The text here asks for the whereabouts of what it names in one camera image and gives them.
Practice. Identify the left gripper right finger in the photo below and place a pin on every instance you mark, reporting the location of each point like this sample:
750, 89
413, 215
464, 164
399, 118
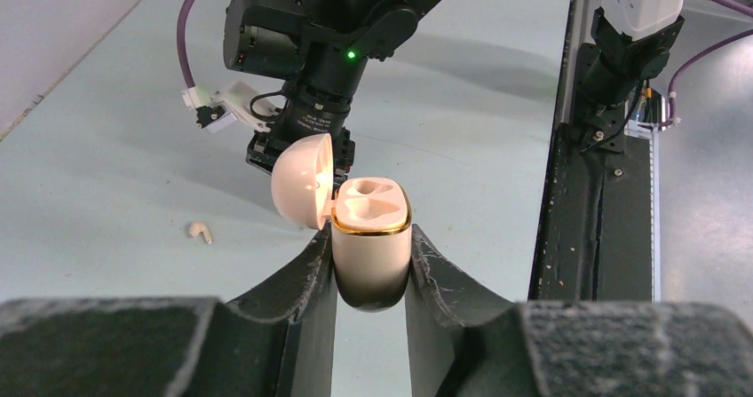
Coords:
465, 340

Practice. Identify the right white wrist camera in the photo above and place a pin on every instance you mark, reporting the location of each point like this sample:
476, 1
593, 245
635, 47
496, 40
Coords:
239, 103

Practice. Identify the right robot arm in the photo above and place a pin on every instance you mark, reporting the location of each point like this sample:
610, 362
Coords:
319, 50

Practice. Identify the white earbud charging case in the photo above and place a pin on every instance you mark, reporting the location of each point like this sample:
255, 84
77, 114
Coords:
370, 221

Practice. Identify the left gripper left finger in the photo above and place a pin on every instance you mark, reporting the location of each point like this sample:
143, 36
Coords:
276, 339

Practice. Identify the white earbud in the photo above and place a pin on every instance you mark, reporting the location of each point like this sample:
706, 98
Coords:
199, 229

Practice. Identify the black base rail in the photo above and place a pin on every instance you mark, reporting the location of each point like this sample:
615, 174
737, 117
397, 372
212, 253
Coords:
597, 238

